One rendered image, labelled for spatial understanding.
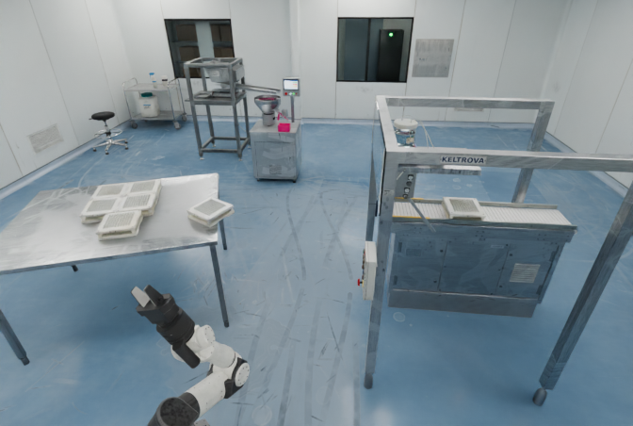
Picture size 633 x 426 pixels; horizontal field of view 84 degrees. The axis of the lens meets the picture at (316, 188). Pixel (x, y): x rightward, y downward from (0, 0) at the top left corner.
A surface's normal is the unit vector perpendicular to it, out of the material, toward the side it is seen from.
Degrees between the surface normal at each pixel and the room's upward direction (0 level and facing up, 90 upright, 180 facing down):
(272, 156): 90
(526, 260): 90
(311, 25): 90
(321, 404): 0
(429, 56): 90
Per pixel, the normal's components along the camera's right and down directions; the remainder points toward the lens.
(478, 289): -0.11, 0.47
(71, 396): 0.00, -0.88
